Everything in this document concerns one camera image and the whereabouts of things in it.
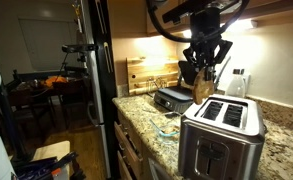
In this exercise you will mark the light wooden stool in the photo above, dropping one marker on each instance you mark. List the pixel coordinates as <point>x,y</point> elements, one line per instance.
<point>51,150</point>

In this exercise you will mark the wooden lower cabinet drawers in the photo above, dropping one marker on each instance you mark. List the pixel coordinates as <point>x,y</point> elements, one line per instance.
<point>129,150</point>

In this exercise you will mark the wooden upper cabinets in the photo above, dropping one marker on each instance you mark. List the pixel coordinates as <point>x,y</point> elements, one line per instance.
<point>269,8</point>

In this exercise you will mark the black camera stand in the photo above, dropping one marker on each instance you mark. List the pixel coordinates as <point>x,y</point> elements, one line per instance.
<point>81,63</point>

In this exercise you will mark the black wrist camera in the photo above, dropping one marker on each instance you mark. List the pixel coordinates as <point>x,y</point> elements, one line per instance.
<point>182,10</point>

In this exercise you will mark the stainless steel refrigerator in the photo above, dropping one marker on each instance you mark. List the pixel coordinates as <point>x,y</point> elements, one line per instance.
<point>102,83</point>

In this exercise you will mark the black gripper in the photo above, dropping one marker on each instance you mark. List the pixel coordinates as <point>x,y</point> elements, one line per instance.
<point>205,33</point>

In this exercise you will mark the dark wooden chair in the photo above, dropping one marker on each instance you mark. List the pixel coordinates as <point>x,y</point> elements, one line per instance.
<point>71,93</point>
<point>26,106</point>

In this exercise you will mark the small brown bread slice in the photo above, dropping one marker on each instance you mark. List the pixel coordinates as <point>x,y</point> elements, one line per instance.
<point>171,130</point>

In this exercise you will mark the stainless steel two-slot toaster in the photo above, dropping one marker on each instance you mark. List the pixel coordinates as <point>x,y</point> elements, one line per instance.
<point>219,153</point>

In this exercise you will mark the black panini press grill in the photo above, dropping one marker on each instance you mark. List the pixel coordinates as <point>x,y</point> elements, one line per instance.
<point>172,95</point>

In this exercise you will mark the black tool pile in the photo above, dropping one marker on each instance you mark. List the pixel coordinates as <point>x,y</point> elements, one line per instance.
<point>52,166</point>

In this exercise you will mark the colourful hanging decoration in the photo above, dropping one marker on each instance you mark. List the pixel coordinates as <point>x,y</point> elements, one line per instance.
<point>76,13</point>

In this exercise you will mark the black stereo camera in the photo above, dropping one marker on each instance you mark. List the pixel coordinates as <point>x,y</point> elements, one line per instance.
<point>79,48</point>

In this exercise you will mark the wooden cutting board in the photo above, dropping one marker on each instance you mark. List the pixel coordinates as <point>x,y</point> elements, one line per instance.
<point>146,71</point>

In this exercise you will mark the dark dining table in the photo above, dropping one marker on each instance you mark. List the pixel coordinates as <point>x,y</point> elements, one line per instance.
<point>29,87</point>

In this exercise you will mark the white window blind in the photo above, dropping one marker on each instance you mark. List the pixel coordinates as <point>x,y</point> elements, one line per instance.
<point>46,43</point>

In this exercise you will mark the large brown bread slice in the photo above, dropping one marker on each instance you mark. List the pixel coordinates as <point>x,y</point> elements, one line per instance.
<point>202,90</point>

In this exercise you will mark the clear plastic bottle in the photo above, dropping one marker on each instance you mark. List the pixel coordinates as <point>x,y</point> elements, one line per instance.
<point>235,86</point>

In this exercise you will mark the orange item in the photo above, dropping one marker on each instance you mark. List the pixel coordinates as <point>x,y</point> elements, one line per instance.
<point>54,80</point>

